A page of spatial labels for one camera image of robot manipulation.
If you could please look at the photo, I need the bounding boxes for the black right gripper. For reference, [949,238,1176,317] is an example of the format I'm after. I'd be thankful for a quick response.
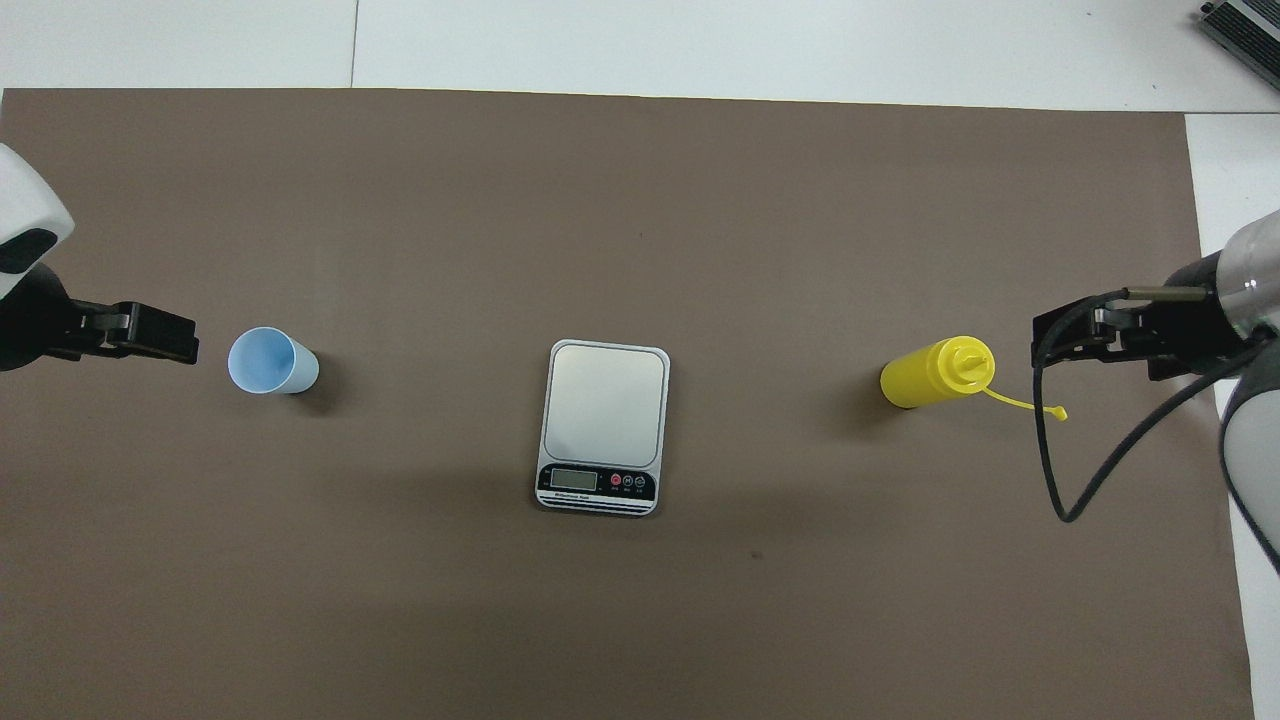
[1032,252,1253,382]

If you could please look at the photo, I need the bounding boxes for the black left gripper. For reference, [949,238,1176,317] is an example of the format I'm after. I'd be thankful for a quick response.
[0,262,199,372]

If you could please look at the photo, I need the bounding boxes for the light blue plastic cup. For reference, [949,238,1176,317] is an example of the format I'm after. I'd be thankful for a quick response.
[228,326,321,396]

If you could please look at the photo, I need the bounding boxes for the yellow squeeze bottle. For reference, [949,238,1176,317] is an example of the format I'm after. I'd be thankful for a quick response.
[879,335,1069,423]

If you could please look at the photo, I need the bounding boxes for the silver digital kitchen scale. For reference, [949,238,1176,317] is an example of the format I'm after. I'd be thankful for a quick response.
[534,339,672,518]

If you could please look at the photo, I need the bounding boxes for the grey ribbed metal device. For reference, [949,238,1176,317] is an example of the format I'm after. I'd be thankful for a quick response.
[1198,0,1280,94]

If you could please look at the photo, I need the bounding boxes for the brown table mat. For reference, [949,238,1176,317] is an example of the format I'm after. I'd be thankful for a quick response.
[0,88,1257,720]

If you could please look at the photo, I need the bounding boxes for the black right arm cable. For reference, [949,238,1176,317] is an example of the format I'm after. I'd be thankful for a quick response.
[1034,286,1280,525]

